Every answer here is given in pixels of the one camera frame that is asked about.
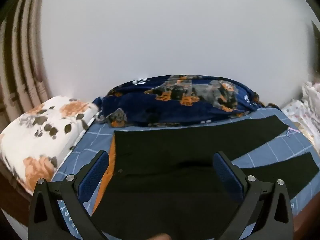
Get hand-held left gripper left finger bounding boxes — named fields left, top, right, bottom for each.
left=27, top=150, right=110, bottom=240

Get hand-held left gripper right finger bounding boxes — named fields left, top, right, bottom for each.
left=213, top=151, right=294, bottom=240

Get black pants with orange lining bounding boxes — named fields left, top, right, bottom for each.
left=91, top=114, right=319, bottom=240

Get blue checked bed sheet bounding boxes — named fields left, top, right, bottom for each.
left=51, top=107, right=320, bottom=240

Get white floral pillow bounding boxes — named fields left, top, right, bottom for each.
left=0, top=95, right=100, bottom=196

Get navy dog-print blanket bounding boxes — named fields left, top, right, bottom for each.
left=92, top=74, right=281, bottom=128

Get white spotted cloth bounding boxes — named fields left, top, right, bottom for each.
left=281, top=81, right=320, bottom=153

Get beige striped curtain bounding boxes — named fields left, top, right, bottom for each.
left=0, top=0, right=54, bottom=130

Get brown wooden bed frame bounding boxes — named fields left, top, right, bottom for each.
left=0, top=160, right=33, bottom=228

